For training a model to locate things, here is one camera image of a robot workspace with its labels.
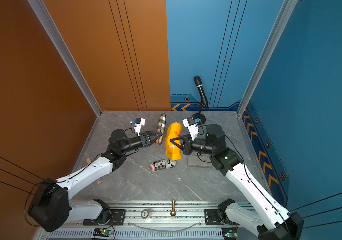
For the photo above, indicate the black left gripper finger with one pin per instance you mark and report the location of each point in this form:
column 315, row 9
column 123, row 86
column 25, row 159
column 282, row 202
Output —
column 153, row 140
column 153, row 133

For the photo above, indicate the black microphone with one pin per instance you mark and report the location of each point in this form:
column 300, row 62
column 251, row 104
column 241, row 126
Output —
column 199, row 85

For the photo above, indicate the plaid eyeglass pouch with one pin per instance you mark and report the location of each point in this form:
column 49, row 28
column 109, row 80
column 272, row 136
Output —
column 161, row 128

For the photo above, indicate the brass chess piece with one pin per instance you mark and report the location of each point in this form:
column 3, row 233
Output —
column 173, row 211

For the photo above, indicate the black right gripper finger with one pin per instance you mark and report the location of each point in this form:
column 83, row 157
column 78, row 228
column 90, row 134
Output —
column 177, row 146
column 183, row 137

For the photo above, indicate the wooden folding fan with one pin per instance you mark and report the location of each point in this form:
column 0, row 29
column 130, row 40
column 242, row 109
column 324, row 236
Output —
column 89, row 160

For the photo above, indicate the black microphone stand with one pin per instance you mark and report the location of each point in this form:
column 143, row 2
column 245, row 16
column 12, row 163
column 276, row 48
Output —
column 199, row 117

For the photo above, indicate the aluminium corner post right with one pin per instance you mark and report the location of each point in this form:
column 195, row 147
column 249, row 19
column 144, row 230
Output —
column 280, row 23

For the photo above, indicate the right green circuit board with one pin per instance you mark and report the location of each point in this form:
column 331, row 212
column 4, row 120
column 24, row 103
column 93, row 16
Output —
column 229, row 233

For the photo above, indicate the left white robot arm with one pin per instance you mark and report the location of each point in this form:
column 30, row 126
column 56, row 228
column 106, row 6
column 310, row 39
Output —
column 52, row 205

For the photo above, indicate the left green circuit board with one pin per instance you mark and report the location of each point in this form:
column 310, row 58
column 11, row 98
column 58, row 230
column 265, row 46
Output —
column 102, row 233

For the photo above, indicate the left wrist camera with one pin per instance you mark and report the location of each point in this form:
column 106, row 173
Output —
column 137, row 125

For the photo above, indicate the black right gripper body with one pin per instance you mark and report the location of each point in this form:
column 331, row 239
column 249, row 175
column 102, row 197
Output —
column 189, row 148

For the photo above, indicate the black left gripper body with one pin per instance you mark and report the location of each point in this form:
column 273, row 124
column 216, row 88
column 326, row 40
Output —
column 143, row 141

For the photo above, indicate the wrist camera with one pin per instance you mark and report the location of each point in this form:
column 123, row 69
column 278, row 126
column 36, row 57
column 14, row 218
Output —
column 193, row 123
column 137, row 125

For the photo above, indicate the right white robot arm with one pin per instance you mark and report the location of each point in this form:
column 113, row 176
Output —
column 269, row 220

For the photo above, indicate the aluminium corner post left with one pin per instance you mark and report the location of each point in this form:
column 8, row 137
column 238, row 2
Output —
column 55, row 36

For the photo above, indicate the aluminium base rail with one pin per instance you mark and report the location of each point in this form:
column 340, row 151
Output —
column 189, row 214

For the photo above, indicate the green circuit board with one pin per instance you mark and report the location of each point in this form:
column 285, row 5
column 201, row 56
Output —
column 102, row 233
column 229, row 233

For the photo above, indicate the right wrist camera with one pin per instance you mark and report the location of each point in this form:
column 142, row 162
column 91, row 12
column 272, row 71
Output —
column 193, row 123

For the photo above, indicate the grey eyeglass case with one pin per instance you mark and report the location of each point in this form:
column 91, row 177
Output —
column 193, row 161

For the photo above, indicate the aluminium corner post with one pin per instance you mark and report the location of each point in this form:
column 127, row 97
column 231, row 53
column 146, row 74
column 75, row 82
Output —
column 280, row 23
column 55, row 36

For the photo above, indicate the yellow microfibre cloth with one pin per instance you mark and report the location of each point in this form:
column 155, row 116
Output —
column 173, row 152

